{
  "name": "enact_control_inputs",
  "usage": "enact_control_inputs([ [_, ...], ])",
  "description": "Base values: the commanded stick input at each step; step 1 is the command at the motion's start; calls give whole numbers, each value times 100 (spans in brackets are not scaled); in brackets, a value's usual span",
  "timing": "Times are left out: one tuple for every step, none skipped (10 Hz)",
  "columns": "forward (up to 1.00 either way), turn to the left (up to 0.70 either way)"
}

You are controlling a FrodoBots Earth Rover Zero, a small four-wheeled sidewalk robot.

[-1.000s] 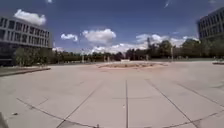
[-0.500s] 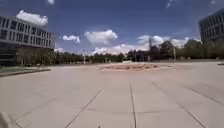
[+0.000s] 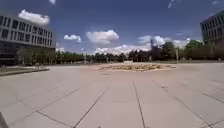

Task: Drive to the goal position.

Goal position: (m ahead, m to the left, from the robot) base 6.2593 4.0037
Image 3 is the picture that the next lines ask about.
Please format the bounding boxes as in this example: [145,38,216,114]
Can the row of trees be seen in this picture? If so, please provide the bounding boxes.
[16,39,224,66]

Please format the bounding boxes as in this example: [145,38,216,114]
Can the grey building with window rows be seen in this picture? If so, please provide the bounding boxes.
[0,13,57,66]

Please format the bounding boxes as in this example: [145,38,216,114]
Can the dark glass-fronted building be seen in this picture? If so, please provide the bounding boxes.
[199,9,224,46]

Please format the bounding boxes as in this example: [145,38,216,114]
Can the round planted bed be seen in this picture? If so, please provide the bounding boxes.
[98,63,177,73]

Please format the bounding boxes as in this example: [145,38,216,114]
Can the grey paved plaza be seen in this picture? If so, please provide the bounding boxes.
[0,62,224,128]

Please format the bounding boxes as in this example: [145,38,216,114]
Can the low raised planter wall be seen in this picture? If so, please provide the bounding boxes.
[0,65,51,77]

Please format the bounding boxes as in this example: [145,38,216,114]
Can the pole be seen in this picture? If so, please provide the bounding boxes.
[175,46,180,64]
[83,49,87,65]

